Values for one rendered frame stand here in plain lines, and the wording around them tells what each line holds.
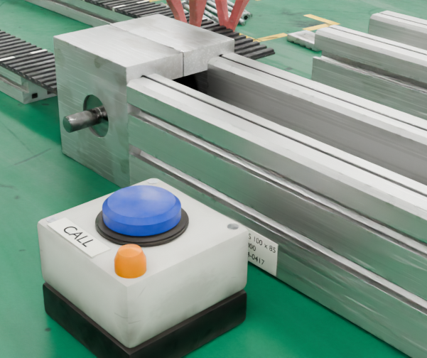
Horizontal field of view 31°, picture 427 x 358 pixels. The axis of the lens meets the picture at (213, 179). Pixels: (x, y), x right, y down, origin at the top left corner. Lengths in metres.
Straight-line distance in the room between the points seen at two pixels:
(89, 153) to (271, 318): 0.22
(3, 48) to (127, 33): 0.21
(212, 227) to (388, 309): 0.10
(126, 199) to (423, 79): 0.28
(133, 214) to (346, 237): 0.11
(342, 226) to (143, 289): 0.11
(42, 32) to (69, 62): 0.36
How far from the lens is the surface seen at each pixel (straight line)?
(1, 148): 0.64
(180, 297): 0.38
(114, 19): 0.91
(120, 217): 0.38
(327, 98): 0.50
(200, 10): 0.77
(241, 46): 0.78
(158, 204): 0.39
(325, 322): 0.44
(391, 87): 0.61
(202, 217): 0.40
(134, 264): 0.35
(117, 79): 0.53
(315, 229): 0.42
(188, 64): 0.55
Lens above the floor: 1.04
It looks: 27 degrees down
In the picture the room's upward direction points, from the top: 1 degrees clockwise
